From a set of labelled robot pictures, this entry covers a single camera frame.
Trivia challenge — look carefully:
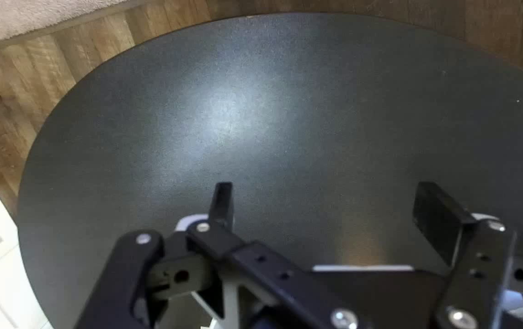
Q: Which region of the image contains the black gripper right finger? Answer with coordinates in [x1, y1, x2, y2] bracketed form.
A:
[411, 180, 523, 329]

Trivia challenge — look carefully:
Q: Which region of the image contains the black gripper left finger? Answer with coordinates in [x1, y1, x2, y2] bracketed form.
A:
[75, 180, 360, 329]

